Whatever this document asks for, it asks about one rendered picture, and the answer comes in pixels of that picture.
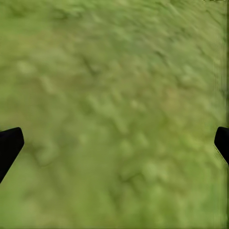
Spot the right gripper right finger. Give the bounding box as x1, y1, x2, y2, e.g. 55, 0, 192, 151
214, 126, 229, 164

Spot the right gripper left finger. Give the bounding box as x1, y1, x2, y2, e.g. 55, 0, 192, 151
0, 127, 24, 183

